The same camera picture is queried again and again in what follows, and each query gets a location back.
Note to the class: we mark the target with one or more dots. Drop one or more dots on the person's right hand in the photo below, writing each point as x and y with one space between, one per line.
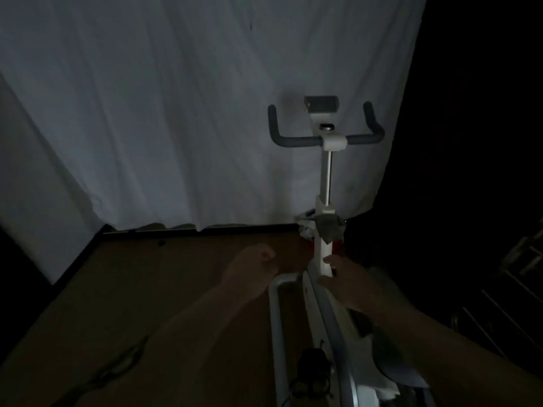
354 286

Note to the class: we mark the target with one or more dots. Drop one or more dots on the person's left hand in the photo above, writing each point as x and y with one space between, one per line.
248 273

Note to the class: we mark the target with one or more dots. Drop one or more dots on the grey cleaning cloth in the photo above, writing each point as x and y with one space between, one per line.
331 226

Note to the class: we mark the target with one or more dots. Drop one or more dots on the grey bike saddle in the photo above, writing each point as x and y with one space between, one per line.
398 364

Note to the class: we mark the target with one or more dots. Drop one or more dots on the white exercise bike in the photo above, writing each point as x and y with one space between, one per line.
326 178

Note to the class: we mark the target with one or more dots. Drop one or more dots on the person's right forearm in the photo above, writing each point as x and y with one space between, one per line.
445 356

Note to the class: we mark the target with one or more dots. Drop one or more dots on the person's left forearm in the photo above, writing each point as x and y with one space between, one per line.
191 334

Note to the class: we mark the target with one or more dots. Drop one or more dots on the metal drying rack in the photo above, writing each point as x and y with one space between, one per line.
505 300

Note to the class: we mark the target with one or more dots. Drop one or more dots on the grey white tablet holder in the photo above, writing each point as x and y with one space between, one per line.
321 104

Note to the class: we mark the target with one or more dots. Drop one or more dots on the white hanging sheet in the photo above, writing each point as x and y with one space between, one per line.
169 101

